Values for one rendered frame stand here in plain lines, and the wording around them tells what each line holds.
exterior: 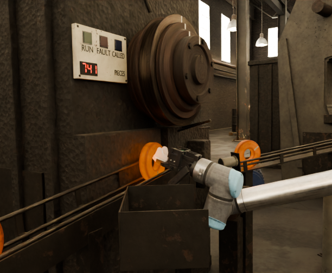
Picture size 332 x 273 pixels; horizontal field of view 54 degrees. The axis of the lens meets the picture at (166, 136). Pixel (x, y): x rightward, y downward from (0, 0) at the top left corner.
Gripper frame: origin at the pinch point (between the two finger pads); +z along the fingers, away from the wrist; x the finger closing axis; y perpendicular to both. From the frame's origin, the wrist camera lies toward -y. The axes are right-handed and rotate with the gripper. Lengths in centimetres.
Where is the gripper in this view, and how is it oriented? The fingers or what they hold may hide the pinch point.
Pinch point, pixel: (153, 156)
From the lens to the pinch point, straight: 130.6
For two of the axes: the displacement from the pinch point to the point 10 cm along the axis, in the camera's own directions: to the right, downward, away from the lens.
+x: -5.4, 0.8, -8.4
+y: 2.0, -9.5, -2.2
